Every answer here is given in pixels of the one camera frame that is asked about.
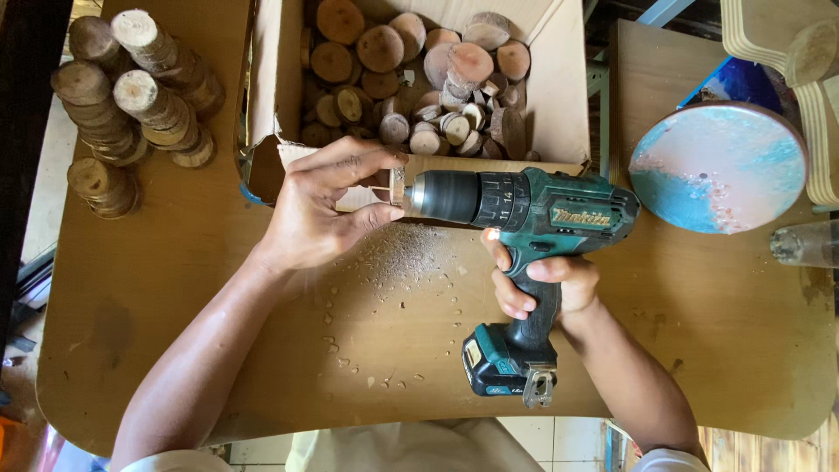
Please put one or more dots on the person's left hand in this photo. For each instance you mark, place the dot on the person's left hand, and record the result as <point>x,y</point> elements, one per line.
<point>314,210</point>

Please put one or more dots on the person's right hand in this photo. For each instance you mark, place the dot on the person's right hand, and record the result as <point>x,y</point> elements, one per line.
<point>577,288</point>

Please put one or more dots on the small round wood slice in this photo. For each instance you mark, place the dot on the small round wood slice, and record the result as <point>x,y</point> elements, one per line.
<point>397,187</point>

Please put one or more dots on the sawdust heap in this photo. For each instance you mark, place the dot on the sawdust heap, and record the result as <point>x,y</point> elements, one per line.
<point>406,259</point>

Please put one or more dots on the pile of wood slices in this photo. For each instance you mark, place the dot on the pile of wood slices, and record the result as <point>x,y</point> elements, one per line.
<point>393,72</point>

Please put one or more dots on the stack of bark wood discs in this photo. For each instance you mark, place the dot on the stack of bark wood discs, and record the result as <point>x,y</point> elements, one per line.
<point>164,56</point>
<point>98,111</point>
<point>103,189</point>
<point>164,121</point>
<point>95,40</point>

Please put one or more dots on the round blue pink resin board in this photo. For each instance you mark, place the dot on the round blue pink resin board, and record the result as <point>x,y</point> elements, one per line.
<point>718,170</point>

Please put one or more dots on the open cardboard box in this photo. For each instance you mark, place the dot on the open cardboard box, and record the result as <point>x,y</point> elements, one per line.
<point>557,85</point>

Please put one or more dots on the person's white shirt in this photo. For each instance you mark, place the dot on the person's white shirt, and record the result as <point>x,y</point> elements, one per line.
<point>406,449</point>

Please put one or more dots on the clear glass bottle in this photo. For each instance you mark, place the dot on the clear glass bottle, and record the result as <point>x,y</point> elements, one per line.
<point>809,244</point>

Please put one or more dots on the dark blue resin panel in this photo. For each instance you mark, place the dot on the dark blue resin panel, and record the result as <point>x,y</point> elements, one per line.
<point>740,82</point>

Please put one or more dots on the curved plywood furniture piece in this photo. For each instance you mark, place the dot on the curved plywood furniture piece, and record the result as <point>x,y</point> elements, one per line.
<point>754,29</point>

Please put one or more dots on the large plain wooden disc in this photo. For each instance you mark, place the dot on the large plain wooden disc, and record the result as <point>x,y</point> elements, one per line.
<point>814,54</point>

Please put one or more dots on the pale blue metal frame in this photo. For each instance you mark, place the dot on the pale blue metal frame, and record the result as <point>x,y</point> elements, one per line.
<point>598,78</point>

